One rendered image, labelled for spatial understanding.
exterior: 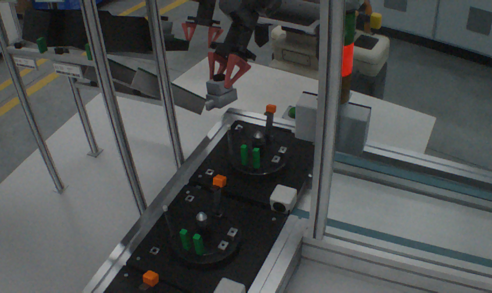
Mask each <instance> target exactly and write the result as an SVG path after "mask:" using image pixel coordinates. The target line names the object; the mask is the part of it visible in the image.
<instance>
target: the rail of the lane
mask: <svg viewBox="0 0 492 293"><path fill-rule="evenodd" d="M222 116H224V117H228V118H229V120H230V119H231V118H232V119H237V120H238V121H240V122H245V123H249V124H254V125H257V126H262V127H265V126H266V117H267V116H264V115H262V114H259V113H254V112H249V111H246V110H241V109H236V108H228V109H227V110H226V111H225V112H224V114H223V115H222ZM272 129H275V130H279V131H284V132H287V133H291V134H295V122H292V121H289V120H284V119H279V118H276V117H274V118H273V127H272Z"/></svg>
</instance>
